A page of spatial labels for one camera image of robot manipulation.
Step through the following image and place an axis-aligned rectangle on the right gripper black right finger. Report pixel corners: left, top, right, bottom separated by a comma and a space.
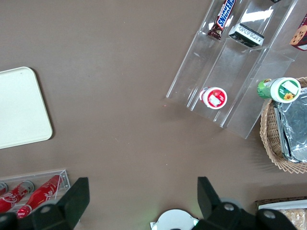
191, 176, 299, 230

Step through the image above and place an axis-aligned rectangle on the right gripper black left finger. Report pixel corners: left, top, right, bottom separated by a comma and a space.
0, 177, 91, 230

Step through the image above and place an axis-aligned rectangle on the white rectangular snack tray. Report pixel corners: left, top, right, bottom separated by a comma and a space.
258, 200, 307, 213

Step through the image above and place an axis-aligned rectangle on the light tan wicker basket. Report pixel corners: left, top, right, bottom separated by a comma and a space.
260, 76, 307, 174

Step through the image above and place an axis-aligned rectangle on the beige plastic tray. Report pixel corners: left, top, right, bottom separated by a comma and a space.
0, 66, 53, 150

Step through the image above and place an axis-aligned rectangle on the clear acrylic bottle rack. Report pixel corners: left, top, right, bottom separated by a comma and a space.
0, 169, 71, 214

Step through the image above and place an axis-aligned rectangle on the red cola bottle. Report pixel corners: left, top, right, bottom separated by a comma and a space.
16, 174, 63, 220
0, 182, 9, 199
0, 181, 35, 214

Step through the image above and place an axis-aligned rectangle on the snack box bottom right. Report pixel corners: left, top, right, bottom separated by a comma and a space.
254, 196, 307, 213

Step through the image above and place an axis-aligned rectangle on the large clear peanut snack bag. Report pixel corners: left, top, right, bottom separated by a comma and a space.
279, 207, 307, 230

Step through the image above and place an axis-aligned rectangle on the red capped yogurt bottle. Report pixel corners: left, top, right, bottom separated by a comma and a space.
199, 86, 228, 110

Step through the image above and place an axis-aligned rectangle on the foil wrapped package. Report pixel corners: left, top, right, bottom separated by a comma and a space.
278, 87, 307, 163
273, 102, 292, 159

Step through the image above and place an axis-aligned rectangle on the clear acrylic stepped display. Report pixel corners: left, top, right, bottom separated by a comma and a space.
165, 0, 307, 140

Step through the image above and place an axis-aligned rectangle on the green yogurt bottle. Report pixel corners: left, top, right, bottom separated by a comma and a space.
257, 77, 302, 103

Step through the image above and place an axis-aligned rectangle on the brown table cover sheet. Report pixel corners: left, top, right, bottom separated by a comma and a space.
0, 0, 307, 230

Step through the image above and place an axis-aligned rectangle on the black and white snack bar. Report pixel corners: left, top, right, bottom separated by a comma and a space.
228, 23, 265, 47

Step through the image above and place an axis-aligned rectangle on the Snickers chocolate bar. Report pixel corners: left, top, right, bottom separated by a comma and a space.
207, 0, 237, 39

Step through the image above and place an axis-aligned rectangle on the red cookie box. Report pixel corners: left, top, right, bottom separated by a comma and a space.
289, 14, 307, 51

